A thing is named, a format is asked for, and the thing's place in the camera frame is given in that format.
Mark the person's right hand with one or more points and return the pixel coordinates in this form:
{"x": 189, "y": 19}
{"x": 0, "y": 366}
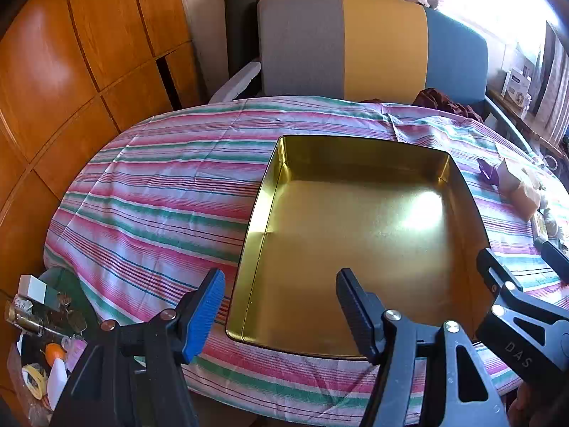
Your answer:
{"x": 533, "y": 409}

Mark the cream printed box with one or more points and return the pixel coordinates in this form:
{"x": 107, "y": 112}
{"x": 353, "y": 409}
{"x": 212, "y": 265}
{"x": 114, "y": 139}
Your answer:
{"x": 520, "y": 191}

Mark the white plastic bottle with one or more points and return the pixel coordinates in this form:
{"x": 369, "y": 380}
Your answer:
{"x": 58, "y": 382}

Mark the gold tin tray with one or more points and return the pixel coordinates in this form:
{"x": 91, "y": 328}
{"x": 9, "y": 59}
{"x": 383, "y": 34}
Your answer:
{"x": 355, "y": 213}

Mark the small white carton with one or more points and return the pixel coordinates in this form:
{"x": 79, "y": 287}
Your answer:
{"x": 515, "y": 86}

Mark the wooden side desk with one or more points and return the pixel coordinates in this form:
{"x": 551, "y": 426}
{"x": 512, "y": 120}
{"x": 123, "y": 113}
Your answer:
{"x": 538, "y": 131}

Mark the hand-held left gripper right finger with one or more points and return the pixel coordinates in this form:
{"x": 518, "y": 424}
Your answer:
{"x": 355, "y": 316}

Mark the grey yellow blue chair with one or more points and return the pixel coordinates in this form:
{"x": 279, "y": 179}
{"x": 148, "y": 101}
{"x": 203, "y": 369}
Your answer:
{"x": 302, "y": 44}

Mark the white grey block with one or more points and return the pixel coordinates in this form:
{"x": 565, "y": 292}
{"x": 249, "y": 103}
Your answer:
{"x": 38, "y": 291}

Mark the dark red cloth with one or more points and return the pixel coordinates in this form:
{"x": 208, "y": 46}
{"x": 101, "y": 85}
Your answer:
{"x": 438, "y": 100}

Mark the wooden wardrobe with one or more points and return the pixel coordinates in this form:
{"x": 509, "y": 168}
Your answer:
{"x": 66, "y": 53}

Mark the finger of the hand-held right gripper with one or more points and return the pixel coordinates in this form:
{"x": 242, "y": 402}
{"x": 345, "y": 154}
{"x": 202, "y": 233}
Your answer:
{"x": 498, "y": 275}
{"x": 558, "y": 260}

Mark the small orange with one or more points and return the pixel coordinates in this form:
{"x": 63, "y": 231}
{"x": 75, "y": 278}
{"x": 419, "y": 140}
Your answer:
{"x": 56, "y": 352}

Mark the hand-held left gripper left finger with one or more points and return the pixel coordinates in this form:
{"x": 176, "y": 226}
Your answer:
{"x": 209, "y": 316}

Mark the yellow ribbon roll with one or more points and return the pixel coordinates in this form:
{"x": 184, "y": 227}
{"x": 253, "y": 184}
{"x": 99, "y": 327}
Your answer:
{"x": 34, "y": 380}

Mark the black rolled mat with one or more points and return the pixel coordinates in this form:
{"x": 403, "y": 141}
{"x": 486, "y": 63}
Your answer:
{"x": 240, "y": 22}

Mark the purple snack packet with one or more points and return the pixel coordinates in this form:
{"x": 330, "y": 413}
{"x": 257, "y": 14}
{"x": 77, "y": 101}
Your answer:
{"x": 486, "y": 170}

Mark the pink checked curtain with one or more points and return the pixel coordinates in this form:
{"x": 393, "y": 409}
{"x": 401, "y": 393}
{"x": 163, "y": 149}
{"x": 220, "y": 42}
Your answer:
{"x": 553, "y": 84}

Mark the striped tablecloth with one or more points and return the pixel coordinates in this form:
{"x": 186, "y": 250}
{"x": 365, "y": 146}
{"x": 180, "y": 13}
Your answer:
{"x": 155, "y": 195}

